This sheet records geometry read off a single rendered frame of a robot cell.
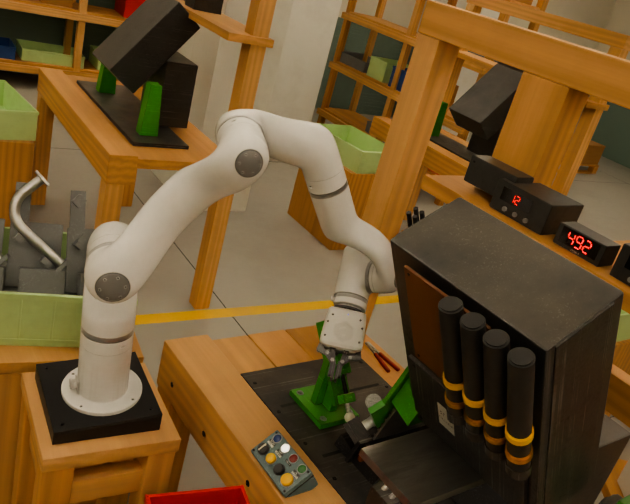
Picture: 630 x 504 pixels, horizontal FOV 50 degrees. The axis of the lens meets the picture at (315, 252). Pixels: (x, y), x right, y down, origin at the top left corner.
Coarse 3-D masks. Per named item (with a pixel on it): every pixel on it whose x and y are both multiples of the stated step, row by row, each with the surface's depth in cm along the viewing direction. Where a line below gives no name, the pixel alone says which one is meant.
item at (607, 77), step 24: (432, 0) 190; (432, 24) 188; (456, 24) 181; (480, 24) 175; (504, 24) 169; (480, 48) 175; (504, 48) 170; (528, 48) 164; (552, 48) 159; (576, 48) 154; (528, 72) 165; (552, 72) 159; (576, 72) 155; (600, 72) 150; (624, 72) 146; (600, 96) 150; (624, 96) 146
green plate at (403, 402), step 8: (400, 376) 151; (408, 376) 151; (400, 384) 152; (408, 384) 151; (392, 392) 153; (400, 392) 153; (408, 392) 151; (384, 400) 156; (392, 400) 155; (400, 400) 153; (408, 400) 151; (392, 408) 159; (400, 408) 153; (408, 408) 151; (408, 416) 151; (416, 416) 150; (408, 424) 152
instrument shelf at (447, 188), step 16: (432, 176) 177; (448, 176) 181; (464, 176) 185; (432, 192) 175; (448, 192) 171; (464, 192) 171; (480, 192) 175; (480, 208) 163; (512, 224) 156; (544, 240) 152; (576, 256) 147; (592, 272) 141; (608, 272) 143; (624, 288) 136; (624, 304) 136
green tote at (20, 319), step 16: (64, 240) 224; (64, 256) 226; (0, 304) 185; (16, 304) 186; (32, 304) 188; (48, 304) 189; (64, 304) 190; (80, 304) 192; (0, 320) 187; (16, 320) 188; (32, 320) 190; (48, 320) 191; (64, 320) 193; (80, 320) 194; (0, 336) 189; (16, 336) 190; (32, 336) 192; (48, 336) 194; (64, 336) 195
